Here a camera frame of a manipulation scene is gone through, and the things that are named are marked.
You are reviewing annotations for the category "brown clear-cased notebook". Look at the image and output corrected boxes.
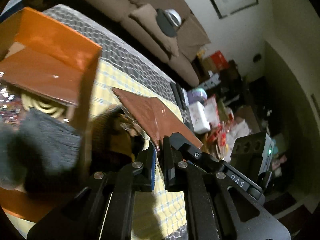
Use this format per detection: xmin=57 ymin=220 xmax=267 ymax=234
xmin=111 ymin=87 xmax=202 ymax=152

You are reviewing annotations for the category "yellow plaid cloth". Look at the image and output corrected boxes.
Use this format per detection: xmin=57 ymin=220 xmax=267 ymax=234
xmin=88 ymin=60 xmax=190 ymax=240

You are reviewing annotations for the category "white rectangular box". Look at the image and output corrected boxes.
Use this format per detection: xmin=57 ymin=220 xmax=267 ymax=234
xmin=189 ymin=101 xmax=210 ymax=134

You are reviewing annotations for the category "purple round container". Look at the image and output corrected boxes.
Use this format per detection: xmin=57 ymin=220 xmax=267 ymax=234
xmin=187 ymin=88 xmax=207 ymax=105

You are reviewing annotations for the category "grey knit glove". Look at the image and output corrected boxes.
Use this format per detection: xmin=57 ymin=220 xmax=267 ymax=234
xmin=1 ymin=109 xmax=82 ymax=190

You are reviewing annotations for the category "black remote control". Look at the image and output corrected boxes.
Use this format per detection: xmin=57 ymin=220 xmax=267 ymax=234
xmin=170 ymin=82 xmax=187 ymax=111

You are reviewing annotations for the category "black round pad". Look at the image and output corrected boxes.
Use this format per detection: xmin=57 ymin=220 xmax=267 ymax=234
xmin=156 ymin=9 xmax=177 ymax=37

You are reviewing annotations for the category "white round device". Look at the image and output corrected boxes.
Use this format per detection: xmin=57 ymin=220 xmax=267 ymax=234
xmin=164 ymin=9 xmax=182 ymax=27

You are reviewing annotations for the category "orange cardboard box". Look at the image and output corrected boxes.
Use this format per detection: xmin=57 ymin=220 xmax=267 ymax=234
xmin=1 ymin=7 xmax=101 ymax=222

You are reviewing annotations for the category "brown sofa cushion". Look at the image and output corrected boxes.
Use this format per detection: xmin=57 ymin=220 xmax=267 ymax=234
xmin=129 ymin=3 xmax=179 ymax=57

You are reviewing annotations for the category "brown sofa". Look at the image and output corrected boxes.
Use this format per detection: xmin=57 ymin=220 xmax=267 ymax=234
xmin=72 ymin=0 xmax=210 ymax=87

